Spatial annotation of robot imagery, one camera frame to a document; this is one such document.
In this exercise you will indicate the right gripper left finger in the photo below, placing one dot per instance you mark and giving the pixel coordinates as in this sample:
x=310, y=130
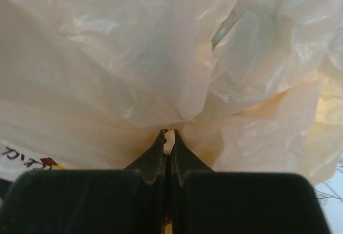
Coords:
x=130, y=200

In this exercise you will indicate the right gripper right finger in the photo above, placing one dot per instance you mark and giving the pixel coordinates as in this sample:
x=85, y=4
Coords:
x=205, y=201

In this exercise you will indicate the banana print plastic bag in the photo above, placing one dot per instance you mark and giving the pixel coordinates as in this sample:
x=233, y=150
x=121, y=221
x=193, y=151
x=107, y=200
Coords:
x=250, y=85

